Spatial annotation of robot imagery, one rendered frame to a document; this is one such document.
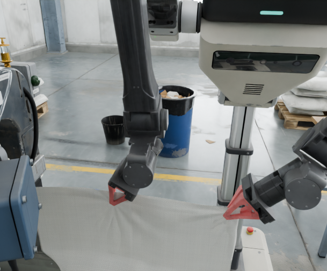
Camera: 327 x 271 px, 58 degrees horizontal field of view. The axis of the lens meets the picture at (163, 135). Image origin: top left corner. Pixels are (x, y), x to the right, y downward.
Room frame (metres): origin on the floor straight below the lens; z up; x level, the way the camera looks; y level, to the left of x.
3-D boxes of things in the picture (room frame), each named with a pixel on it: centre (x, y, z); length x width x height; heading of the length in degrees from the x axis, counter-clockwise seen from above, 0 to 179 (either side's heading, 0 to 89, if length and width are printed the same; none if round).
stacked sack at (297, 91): (3.84, -1.89, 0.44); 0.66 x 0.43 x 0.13; 173
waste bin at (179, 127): (2.85, -0.09, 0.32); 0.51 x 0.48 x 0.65; 173
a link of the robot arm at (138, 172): (0.51, 0.04, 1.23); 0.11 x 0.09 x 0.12; 174
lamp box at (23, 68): (0.78, 0.39, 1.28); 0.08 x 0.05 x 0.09; 83
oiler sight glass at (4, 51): (0.72, 0.39, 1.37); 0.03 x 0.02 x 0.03; 83
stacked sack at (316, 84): (3.63, -1.89, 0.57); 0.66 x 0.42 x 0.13; 75
